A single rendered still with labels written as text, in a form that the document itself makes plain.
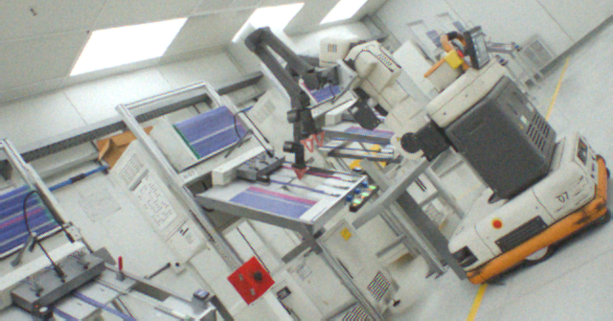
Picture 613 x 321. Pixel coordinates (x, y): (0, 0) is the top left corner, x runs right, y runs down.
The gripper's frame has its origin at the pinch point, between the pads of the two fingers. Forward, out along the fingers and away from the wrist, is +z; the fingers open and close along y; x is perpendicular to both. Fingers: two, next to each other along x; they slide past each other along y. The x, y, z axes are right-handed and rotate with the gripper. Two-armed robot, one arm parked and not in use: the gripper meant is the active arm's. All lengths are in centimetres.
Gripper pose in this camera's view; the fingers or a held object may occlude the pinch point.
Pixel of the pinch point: (300, 177)
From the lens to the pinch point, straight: 308.6
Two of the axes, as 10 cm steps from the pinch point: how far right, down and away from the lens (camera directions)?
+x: 8.8, 1.2, -4.6
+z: 0.3, 9.5, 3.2
